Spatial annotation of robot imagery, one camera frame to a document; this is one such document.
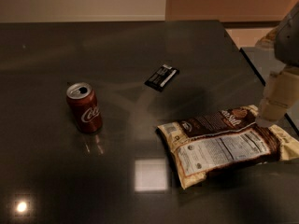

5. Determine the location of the brown and cream chip bag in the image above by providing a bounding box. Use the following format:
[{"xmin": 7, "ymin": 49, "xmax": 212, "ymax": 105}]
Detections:
[{"xmin": 158, "ymin": 105, "xmax": 299, "ymax": 189}]

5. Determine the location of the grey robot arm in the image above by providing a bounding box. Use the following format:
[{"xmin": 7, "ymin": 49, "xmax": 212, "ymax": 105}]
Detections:
[{"xmin": 256, "ymin": 2, "xmax": 299, "ymax": 127}]

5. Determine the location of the black rxbar chocolate bar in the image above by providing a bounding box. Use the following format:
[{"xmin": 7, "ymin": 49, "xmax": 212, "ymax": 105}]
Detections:
[{"xmin": 145, "ymin": 63, "xmax": 179, "ymax": 91}]

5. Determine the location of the red Coca-Cola can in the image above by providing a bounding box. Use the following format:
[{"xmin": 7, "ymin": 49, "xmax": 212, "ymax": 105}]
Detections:
[{"xmin": 66, "ymin": 82, "xmax": 103, "ymax": 133}]

